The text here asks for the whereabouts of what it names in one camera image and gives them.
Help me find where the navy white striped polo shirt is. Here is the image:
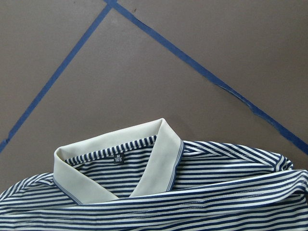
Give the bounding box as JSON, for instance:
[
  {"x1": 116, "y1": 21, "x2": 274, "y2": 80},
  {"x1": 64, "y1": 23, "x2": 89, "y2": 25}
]
[{"x1": 0, "y1": 119, "x2": 308, "y2": 231}]

